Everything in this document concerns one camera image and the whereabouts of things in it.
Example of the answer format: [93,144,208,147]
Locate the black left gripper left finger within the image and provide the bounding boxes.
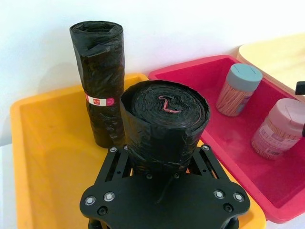
[95,144,134,183]

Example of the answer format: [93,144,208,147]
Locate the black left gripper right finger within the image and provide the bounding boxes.
[187,144,231,181]

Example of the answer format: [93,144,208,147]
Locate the wide black trash bag roll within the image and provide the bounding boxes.
[120,80,210,177]

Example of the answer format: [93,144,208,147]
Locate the pink lid toothpick jar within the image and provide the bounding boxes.
[251,98,305,161]

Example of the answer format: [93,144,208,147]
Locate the red plastic bin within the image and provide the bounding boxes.
[148,54,305,224]

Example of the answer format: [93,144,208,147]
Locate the cream plastic bin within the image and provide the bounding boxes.
[236,31,305,98]

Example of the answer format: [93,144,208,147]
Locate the grey lid toothpick jar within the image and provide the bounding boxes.
[215,63,263,117]

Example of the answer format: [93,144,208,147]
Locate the yellow plastic bin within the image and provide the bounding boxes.
[9,73,266,229]

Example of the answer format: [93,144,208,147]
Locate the tall black trash bag roll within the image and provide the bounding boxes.
[69,21,126,149]

